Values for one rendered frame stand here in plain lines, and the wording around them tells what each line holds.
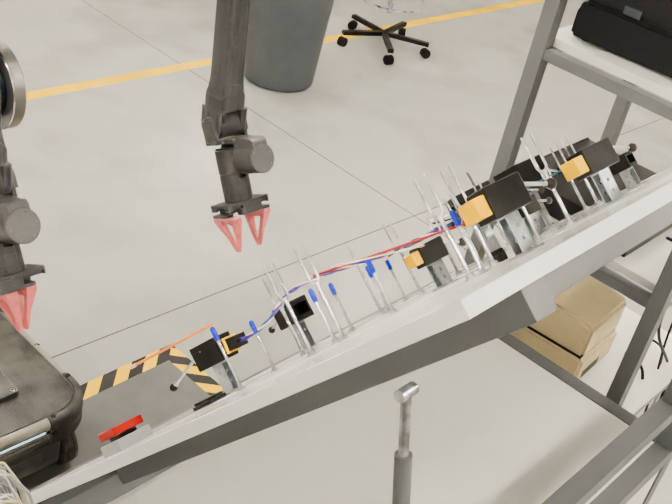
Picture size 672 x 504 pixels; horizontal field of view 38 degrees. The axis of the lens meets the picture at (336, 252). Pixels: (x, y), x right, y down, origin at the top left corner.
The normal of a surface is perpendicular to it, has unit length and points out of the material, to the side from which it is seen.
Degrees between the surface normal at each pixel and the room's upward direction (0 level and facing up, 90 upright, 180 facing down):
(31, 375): 0
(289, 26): 94
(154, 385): 0
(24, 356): 0
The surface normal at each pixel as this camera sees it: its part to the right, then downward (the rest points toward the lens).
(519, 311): -0.67, 0.29
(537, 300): 0.59, -0.34
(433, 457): 0.18, -0.82
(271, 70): -0.22, 0.55
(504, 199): 0.34, -0.23
